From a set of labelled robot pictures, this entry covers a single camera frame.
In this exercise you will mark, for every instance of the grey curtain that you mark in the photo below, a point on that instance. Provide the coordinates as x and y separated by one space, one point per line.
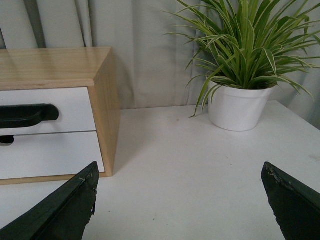
151 47

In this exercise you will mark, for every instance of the wooden drawer cabinet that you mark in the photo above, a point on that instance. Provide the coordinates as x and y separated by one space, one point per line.
93 68

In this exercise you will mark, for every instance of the green spider plant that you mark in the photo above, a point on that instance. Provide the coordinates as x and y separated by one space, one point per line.
250 44

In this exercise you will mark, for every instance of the white drawer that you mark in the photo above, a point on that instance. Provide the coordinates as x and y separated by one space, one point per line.
42 155
73 104

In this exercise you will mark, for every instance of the white plant pot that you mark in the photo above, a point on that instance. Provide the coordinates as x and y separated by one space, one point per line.
236 109

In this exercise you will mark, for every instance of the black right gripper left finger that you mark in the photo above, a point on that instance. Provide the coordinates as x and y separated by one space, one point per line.
63 215

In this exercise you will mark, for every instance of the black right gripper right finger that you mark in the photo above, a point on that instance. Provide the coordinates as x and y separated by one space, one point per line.
296 206

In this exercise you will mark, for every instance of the black drawer handle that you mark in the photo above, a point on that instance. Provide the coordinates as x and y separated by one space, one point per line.
27 115

